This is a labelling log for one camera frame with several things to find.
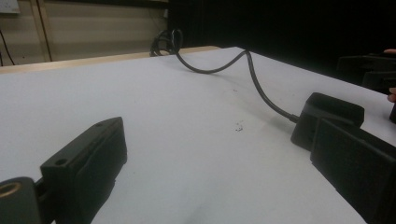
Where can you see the black power adapter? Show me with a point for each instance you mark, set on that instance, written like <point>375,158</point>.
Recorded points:
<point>330,109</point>

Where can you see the black curtain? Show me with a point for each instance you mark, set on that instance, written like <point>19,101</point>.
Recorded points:
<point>280,25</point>

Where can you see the beige upright post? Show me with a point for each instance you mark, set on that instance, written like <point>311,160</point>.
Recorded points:
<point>42,31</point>

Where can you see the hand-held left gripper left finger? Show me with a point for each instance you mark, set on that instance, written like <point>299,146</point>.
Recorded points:
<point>77,161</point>

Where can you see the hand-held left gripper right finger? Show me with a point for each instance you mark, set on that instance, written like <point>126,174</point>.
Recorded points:
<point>355,168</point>

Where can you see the white wall box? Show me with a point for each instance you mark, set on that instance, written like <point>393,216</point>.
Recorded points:
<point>8,6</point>

